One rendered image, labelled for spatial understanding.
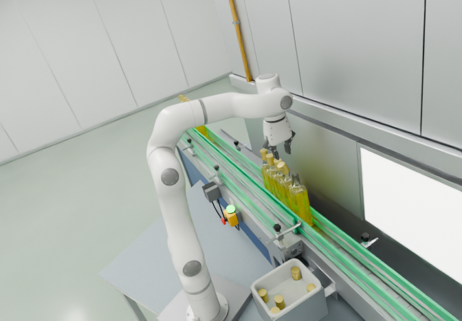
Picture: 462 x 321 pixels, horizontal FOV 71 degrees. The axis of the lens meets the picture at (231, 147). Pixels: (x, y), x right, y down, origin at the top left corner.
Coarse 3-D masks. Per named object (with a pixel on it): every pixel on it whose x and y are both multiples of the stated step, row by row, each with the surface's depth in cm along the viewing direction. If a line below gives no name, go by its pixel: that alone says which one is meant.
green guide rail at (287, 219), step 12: (192, 132) 236; (204, 144) 220; (216, 156) 204; (228, 168) 189; (240, 180) 177; (252, 192) 166; (264, 192) 152; (264, 204) 157; (276, 204) 143; (276, 216) 148; (288, 216) 134
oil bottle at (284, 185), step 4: (284, 180) 135; (280, 184) 137; (284, 184) 134; (288, 184) 133; (284, 188) 135; (288, 188) 133; (284, 192) 137; (288, 192) 134; (284, 196) 138; (288, 196) 135; (284, 200) 140; (288, 200) 136; (288, 204) 138
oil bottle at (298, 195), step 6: (300, 186) 129; (294, 192) 129; (300, 192) 129; (306, 192) 130; (294, 198) 130; (300, 198) 130; (306, 198) 131; (294, 204) 133; (300, 204) 131; (306, 204) 132; (294, 210) 136; (300, 210) 132; (306, 210) 134; (300, 216) 134; (306, 216) 135; (306, 222) 136
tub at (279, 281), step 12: (288, 264) 129; (300, 264) 127; (264, 276) 127; (276, 276) 129; (288, 276) 131; (312, 276) 121; (252, 288) 123; (264, 288) 127; (276, 288) 129; (288, 288) 128; (300, 288) 126; (288, 300) 123; (300, 300) 114
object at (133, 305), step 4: (120, 292) 195; (124, 296) 195; (128, 300) 197; (132, 300) 200; (128, 304) 200; (132, 304) 200; (136, 304) 203; (132, 308) 200; (136, 308) 203; (132, 312) 205; (136, 312) 203; (140, 312) 206; (136, 316) 205; (140, 316) 206; (140, 320) 207; (144, 320) 209
